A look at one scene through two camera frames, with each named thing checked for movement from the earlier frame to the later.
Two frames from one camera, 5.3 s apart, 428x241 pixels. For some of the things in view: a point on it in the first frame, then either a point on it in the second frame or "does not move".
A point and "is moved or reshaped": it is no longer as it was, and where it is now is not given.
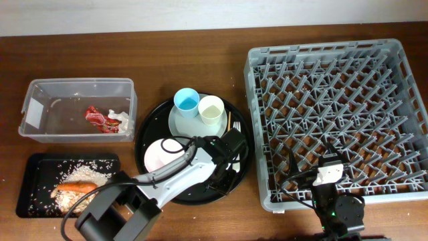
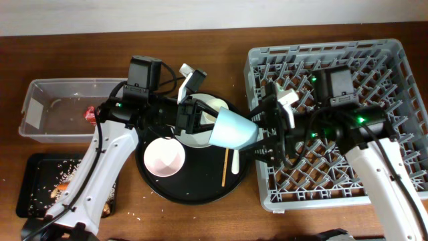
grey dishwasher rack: [357, 100] does not move
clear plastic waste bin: [73, 110] does not move
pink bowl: [160, 151] does not move
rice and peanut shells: [69, 201] is moved or reshaped
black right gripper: [293, 165] to [279, 138]
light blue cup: [187, 100] is moved or reshaped
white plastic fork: [236, 165] does not move
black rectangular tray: [53, 182] does not move
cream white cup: [210, 108] does not move
